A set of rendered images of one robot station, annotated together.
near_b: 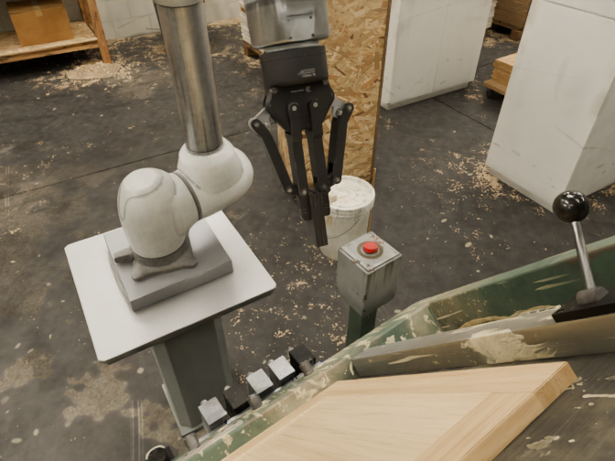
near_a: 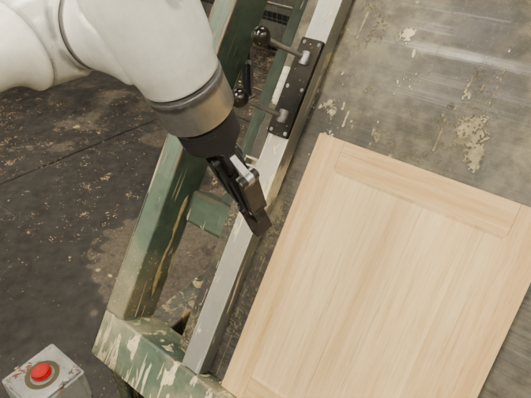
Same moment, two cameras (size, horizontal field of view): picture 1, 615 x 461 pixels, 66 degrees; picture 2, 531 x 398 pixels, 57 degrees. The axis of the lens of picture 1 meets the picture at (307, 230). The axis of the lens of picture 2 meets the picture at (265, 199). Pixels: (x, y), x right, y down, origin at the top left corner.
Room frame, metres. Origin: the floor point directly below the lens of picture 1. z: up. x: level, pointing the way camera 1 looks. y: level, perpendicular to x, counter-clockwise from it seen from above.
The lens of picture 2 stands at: (0.60, 0.54, 1.83)
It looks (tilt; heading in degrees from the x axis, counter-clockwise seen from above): 37 degrees down; 254
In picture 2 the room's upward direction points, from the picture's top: straight up
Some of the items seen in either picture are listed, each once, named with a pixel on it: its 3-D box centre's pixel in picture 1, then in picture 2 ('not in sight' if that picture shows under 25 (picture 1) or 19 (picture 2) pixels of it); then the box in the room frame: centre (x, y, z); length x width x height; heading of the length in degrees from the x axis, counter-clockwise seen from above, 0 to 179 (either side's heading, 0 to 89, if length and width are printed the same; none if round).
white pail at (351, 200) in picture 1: (345, 211); not in sight; (1.92, -0.20, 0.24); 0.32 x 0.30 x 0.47; 121
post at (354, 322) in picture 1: (355, 372); not in sight; (0.88, -0.16, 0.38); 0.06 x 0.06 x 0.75; 36
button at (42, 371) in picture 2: (370, 248); (41, 373); (0.88, -0.16, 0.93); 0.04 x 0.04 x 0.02
